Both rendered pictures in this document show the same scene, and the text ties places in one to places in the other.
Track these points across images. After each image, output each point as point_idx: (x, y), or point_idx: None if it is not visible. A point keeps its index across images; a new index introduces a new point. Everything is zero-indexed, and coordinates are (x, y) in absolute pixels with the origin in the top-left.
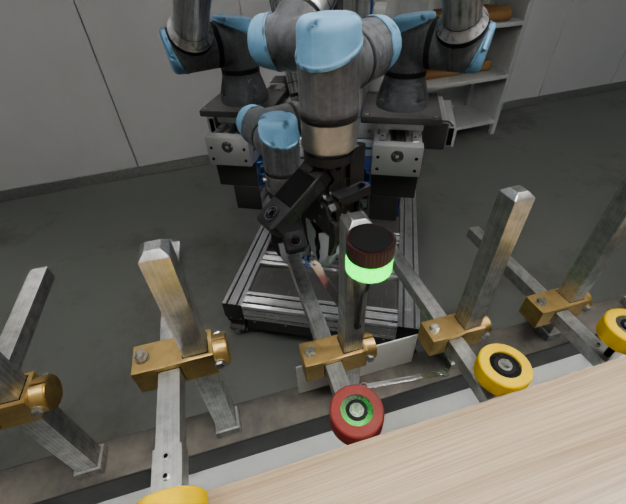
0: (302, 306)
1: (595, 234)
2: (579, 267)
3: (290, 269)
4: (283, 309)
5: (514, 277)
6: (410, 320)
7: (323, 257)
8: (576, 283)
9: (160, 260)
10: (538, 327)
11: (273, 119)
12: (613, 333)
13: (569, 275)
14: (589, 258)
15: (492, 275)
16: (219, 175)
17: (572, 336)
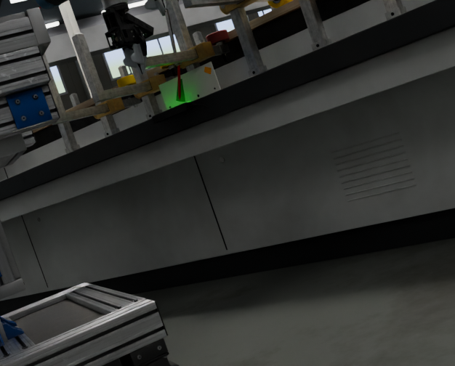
0: (176, 59)
1: (88, 63)
2: (97, 82)
3: (152, 61)
4: (122, 294)
5: (94, 109)
6: (75, 287)
7: (165, 3)
8: (102, 90)
9: None
10: (113, 130)
11: None
12: (132, 75)
13: (97, 90)
14: (95, 75)
15: None
16: (46, 67)
17: (126, 102)
